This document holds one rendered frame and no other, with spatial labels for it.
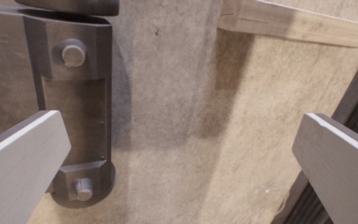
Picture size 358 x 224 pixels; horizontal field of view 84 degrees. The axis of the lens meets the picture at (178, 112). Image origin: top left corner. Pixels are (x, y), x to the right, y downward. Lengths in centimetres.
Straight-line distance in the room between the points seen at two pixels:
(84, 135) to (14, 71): 19
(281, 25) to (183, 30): 35
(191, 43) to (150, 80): 19
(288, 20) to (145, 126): 64
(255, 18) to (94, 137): 60
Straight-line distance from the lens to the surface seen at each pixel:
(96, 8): 45
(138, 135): 82
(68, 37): 44
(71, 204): 71
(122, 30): 66
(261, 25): 78
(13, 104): 54
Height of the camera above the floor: 64
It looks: 51 degrees down
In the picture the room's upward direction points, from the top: 139 degrees clockwise
